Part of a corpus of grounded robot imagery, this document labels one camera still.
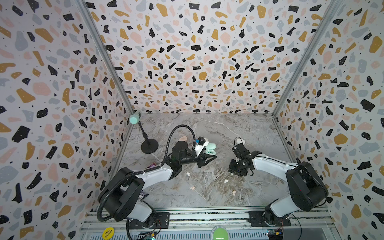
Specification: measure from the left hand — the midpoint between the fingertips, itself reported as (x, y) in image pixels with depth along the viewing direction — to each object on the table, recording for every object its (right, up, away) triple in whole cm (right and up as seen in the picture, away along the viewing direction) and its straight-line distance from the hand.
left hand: (216, 153), depth 76 cm
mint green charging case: (-3, +2, +1) cm, 4 cm away
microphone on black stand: (-42, +1, +24) cm, 49 cm away
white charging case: (+20, +3, +31) cm, 37 cm away
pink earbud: (-13, -21, +8) cm, 26 cm away
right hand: (+9, -12, +14) cm, 20 cm away
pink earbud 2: (+10, -23, +7) cm, 26 cm away
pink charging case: (-20, +6, +26) cm, 33 cm away
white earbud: (-15, -15, +14) cm, 25 cm away
